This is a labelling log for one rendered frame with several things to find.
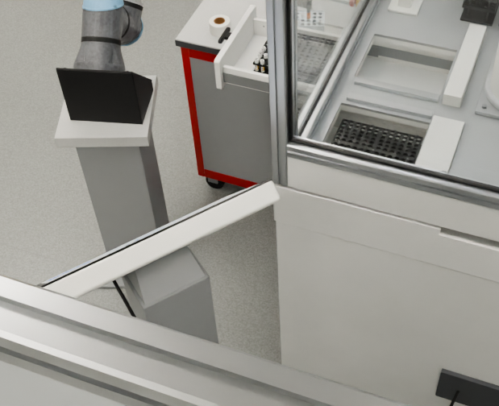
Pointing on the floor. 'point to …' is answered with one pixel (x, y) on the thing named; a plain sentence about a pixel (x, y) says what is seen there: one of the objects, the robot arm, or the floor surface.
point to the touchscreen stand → (180, 308)
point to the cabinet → (395, 323)
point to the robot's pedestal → (118, 175)
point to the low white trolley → (224, 104)
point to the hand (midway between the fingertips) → (310, 8)
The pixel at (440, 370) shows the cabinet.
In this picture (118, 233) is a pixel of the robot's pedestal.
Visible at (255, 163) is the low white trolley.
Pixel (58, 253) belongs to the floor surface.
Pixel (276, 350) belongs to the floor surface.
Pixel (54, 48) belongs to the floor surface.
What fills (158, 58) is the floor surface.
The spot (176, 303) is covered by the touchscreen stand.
